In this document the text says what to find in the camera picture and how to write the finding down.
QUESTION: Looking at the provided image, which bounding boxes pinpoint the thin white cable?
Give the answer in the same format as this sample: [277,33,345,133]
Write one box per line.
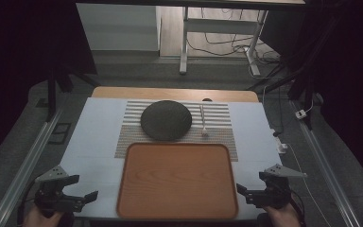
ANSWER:
[285,143,333,227]

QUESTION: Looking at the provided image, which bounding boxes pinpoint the dark round plate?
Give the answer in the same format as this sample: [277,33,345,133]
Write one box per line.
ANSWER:
[140,99,194,142]

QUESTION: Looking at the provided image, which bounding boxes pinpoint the wooden table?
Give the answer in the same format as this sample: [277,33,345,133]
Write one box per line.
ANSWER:
[91,86,260,104]

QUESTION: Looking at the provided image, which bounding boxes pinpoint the person's right hand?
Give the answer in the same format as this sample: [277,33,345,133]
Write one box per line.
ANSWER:
[262,201,303,227]

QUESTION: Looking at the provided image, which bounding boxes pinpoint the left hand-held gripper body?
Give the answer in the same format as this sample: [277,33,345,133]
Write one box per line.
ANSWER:
[33,165,87,219]

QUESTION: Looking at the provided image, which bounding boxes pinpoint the person's left hand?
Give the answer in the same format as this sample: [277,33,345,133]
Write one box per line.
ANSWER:
[22,204,66,227]

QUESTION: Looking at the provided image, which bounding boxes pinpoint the white plug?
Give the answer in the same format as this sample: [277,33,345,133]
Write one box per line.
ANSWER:
[276,137,288,155]

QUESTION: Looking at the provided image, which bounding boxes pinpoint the brown wooden tray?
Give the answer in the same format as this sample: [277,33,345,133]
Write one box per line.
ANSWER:
[115,142,240,221]

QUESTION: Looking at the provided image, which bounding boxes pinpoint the striped woven placemat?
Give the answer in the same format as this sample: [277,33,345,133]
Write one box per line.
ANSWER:
[113,99,239,163]

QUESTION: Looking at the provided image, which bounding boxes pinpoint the white cabinet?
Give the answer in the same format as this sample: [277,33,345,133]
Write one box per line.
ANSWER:
[76,3,163,52]

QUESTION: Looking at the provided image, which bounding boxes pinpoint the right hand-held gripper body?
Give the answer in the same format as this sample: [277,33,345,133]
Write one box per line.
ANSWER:
[246,163,308,210]

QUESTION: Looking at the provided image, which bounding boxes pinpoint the silver fork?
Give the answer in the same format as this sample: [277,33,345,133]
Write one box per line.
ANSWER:
[199,103,210,138]

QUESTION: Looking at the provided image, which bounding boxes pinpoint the black tripod stand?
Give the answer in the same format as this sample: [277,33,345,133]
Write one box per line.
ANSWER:
[247,12,343,131]
[44,61,102,123]

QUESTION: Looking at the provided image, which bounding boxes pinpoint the black floor frame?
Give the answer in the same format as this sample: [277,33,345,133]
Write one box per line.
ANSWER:
[47,122,72,146]

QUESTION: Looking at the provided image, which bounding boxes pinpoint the black floor cables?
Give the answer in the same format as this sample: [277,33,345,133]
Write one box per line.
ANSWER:
[186,8,282,65]

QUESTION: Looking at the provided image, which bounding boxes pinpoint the white table cover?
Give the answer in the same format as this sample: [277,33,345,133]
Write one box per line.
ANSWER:
[58,96,284,221]

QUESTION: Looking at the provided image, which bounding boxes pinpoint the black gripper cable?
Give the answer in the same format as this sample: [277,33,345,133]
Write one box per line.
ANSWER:
[290,188,307,227]
[16,179,39,226]

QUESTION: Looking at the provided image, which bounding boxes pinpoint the metal rail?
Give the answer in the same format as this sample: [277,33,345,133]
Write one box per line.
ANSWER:
[290,99,363,227]
[0,108,64,227]

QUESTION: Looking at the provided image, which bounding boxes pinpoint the white desk frame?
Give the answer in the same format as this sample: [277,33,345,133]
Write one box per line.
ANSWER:
[179,6,269,77]

